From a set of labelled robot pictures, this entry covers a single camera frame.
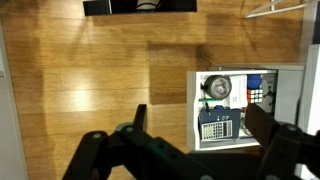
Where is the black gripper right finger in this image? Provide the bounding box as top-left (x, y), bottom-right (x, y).
top-left (245, 103), bottom-right (320, 180)

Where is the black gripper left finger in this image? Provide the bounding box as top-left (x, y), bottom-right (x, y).
top-left (62, 104), bottom-right (214, 180)

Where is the white desk with drawer cabinet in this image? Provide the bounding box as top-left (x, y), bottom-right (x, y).
top-left (208, 43), bottom-right (320, 180)

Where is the white open drawer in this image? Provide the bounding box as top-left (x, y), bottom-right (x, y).
top-left (186, 68), bottom-right (279, 153)

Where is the white-faced puzzle cube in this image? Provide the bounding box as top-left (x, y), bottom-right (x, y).
top-left (247, 88), bottom-right (264, 105)

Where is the blue calculator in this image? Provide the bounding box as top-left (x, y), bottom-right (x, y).
top-left (198, 108), bottom-right (242, 142)

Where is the white package with black print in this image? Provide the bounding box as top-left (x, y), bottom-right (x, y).
top-left (261, 73), bottom-right (278, 115)

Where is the white printed card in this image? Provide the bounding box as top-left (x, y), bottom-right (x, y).
top-left (229, 74), bottom-right (249, 110)

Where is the blue ball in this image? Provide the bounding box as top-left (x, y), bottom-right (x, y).
top-left (247, 74), bottom-right (264, 90)

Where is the grey calculator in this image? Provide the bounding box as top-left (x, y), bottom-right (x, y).
top-left (201, 119), bottom-right (234, 141)

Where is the black pen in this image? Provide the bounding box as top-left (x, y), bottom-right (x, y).
top-left (204, 99), bottom-right (212, 116)

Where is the black flat stand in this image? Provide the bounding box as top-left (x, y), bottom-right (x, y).
top-left (82, 0), bottom-right (198, 17)

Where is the grey duct tape roll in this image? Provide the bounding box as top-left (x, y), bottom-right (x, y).
top-left (203, 74), bottom-right (233, 100)

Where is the white metal rack frame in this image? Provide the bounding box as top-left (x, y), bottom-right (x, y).
top-left (243, 0), bottom-right (319, 20)

